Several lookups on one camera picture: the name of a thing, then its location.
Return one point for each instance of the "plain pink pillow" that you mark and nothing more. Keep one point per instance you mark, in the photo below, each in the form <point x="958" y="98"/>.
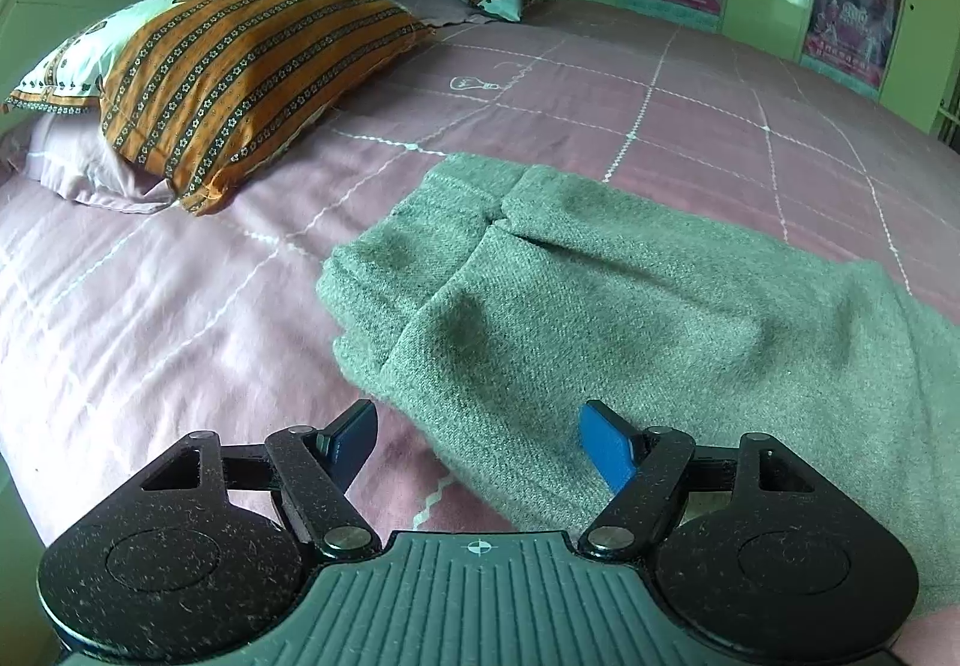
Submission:
<point x="75" y="167"/>
<point x="435" y="6"/>

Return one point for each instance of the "orange striped pillow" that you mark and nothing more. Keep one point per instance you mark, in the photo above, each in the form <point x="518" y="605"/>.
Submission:
<point x="240" y="73"/>

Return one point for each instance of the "green woollen garment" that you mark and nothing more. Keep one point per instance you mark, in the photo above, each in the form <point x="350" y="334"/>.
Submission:
<point x="600" y="306"/>

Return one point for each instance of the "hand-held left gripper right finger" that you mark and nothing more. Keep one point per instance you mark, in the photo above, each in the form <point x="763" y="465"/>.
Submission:
<point x="607" y="447"/>

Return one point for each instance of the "pink checked bed sheet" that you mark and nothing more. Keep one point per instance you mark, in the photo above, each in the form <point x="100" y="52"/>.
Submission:
<point x="187" y="321"/>

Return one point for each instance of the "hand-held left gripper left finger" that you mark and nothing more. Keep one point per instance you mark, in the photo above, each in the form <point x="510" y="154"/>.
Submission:
<point x="352" y="439"/>

